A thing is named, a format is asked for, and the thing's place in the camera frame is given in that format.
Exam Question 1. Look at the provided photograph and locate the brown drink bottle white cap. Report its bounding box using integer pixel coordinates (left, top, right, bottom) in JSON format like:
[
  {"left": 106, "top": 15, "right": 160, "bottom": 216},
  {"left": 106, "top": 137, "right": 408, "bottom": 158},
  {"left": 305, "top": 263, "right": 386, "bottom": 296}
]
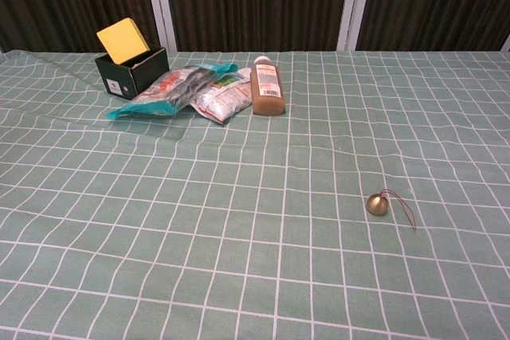
[{"left": 249, "top": 56, "right": 287, "bottom": 116}]

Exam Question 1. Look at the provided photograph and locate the white green snack bag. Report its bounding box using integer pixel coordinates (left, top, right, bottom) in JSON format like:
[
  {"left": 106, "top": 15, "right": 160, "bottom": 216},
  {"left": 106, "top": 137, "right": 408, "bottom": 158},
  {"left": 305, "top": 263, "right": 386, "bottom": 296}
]
[{"left": 189, "top": 68, "right": 254, "bottom": 125}]

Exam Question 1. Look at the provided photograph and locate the green white-checked tablecloth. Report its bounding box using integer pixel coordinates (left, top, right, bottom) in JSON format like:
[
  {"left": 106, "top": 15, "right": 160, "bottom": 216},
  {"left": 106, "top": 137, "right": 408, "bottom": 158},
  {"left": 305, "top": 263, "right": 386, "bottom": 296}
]
[{"left": 0, "top": 49, "right": 510, "bottom": 340}]

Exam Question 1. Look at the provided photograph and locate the teal red snack bag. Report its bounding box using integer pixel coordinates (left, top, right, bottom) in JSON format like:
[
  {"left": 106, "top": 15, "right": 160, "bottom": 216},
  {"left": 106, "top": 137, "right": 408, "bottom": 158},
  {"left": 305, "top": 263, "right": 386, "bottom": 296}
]
[{"left": 105, "top": 61, "right": 239, "bottom": 121}]

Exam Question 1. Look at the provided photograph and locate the black cardboard box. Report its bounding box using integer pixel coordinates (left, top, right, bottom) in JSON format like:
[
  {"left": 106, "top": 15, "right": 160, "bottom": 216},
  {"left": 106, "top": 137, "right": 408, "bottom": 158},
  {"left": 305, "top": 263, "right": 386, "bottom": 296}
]
[{"left": 94, "top": 46, "right": 171, "bottom": 100}]

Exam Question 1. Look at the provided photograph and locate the yellow foam block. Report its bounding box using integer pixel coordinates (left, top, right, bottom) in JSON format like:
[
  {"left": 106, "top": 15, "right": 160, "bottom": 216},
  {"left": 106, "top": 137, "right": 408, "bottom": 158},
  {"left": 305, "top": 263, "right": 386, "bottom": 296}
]
[{"left": 96, "top": 18, "right": 151, "bottom": 65}]

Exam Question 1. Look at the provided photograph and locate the small gold bell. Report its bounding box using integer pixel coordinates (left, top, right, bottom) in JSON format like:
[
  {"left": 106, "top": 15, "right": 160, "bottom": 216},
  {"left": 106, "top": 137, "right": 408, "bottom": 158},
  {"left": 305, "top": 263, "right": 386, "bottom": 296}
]
[{"left": 365, "top": 189, "right": 418, "bottom": 231}]

